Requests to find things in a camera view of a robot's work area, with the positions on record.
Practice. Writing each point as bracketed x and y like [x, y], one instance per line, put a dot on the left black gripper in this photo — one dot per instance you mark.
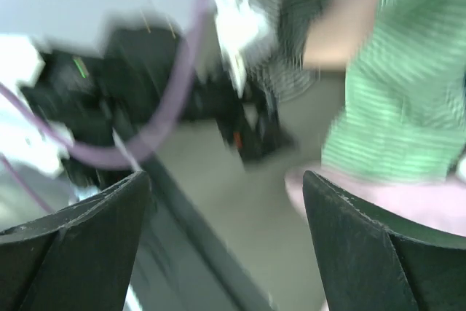
[249, 124]

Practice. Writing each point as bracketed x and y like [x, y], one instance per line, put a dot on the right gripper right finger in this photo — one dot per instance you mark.
[370, 258]

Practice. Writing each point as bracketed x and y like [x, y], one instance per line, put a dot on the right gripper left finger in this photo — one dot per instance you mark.
[80, 258]

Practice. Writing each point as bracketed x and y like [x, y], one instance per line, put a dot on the pink tank top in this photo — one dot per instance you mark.
[439, 206]

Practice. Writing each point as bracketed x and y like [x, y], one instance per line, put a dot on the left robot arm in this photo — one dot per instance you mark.
[94, 117]

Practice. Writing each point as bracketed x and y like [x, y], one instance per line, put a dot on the black white striped tank top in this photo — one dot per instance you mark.
[283, 72]

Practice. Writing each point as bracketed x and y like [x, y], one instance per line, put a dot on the green white striped tank top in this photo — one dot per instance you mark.
[404, 113]

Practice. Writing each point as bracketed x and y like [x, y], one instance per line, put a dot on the brown cardboard sheet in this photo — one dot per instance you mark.
[335, 38]

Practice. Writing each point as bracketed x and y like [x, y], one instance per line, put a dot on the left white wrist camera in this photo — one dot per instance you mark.
[245, 36]

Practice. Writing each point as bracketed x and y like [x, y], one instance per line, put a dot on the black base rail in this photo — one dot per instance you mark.
[181, 263]

